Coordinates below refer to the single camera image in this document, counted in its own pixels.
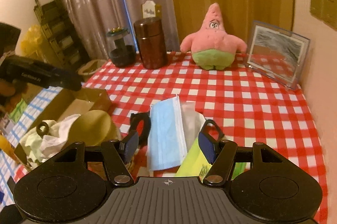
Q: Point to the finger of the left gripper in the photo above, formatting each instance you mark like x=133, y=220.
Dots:
x=39, y=73

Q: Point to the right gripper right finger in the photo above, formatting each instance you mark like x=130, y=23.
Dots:
x=227, y=159

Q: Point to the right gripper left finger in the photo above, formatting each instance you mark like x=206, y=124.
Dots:
x=114, y=155

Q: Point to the clear plastic mask bag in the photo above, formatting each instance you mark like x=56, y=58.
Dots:
x=192, y=122

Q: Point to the blue surgical mask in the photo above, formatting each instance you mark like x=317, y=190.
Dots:
x=166, y=144

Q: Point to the light green cloth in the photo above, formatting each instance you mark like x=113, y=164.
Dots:
x=31, y=142

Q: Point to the white face mask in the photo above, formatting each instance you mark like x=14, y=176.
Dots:
x=56, y=138

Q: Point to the person's left hand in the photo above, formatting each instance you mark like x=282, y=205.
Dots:
x=12, y=92

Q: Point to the yellow plastic bag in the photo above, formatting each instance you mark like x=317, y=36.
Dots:
x=31, y=45

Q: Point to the green tissue box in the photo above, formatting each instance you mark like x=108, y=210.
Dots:
x=195, y=163

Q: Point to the nut jar with gold lid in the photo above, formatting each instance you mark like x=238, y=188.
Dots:
x=93, y=128

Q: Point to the blue white checkered cloth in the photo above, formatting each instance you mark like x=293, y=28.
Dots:
x=8, y=166

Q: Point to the green tissue packs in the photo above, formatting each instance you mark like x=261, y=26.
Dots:
x=16, y=114

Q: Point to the red white checkered tablecloth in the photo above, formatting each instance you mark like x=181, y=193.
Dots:
x=247, y=106

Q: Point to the black folding ladder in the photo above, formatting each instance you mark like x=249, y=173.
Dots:
x=61, y=34

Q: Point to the brown cardboard box tray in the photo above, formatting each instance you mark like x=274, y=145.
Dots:
x=68, y=102

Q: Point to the orange juice bottle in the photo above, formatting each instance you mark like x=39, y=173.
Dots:
x=8, y=148

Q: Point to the glass jar with dark base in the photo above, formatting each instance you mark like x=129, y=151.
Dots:
x=121, y=51

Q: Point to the pink starfish plush toy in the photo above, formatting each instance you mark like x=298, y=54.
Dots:
x=211, y=47

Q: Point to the brown cylindrical canister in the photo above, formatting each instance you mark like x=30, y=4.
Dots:
x=151, y=44

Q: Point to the white wooden chair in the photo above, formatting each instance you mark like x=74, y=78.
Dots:
x=151, y=9

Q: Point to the acrylic picture frame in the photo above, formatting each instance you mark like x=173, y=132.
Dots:
x=277, y=53

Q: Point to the double wall socket plate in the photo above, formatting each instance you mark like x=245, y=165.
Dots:
x=324, y=10

